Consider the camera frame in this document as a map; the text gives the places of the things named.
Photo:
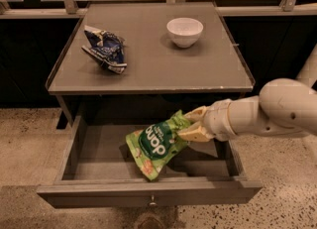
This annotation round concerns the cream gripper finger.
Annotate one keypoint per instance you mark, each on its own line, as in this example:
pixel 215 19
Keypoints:
pixel 196 115
pixel 195 133

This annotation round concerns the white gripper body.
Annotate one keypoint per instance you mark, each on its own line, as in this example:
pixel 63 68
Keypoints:
pixel 216 119

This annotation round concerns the green rice chip bag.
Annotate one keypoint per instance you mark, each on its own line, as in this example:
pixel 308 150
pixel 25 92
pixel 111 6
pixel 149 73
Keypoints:
pixel 153 147

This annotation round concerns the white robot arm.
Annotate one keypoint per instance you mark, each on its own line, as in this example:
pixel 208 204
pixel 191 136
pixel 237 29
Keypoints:
pixel 284 108

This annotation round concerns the grey cabinet with counter top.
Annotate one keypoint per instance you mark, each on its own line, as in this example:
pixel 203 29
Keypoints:
pixel 155 64

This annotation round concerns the small metal drawer knob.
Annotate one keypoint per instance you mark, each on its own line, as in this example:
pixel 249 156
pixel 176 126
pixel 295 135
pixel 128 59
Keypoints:
pixel 152 202

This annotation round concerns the blue crumpled chip bag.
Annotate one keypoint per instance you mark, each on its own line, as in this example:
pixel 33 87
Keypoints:
pixel 106 48

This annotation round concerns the grey open top drawer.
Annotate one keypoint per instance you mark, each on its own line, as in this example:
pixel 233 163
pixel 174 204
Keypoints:
pixel 98 170

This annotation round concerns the white ceramic bowl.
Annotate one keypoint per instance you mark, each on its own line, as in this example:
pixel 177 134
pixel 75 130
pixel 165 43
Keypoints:
pixel 184 32

